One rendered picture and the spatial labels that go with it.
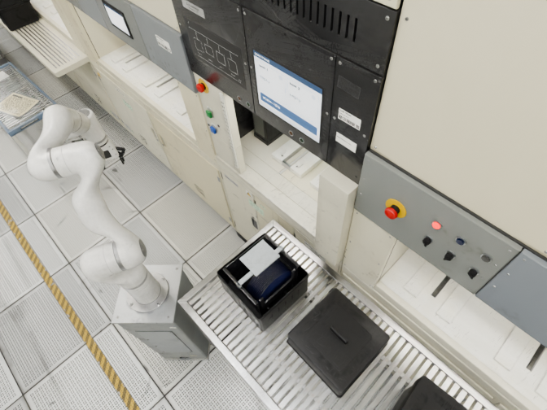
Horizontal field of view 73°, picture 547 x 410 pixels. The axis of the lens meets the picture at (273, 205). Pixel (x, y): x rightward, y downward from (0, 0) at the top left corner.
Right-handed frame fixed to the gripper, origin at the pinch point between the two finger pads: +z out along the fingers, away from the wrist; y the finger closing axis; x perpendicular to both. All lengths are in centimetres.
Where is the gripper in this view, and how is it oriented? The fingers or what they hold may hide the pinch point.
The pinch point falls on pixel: (113, 163)
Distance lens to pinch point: 198.4
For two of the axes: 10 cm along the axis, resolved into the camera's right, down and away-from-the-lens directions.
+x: -3.3, -7.7, 5.5
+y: 9.4, -3.0, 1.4
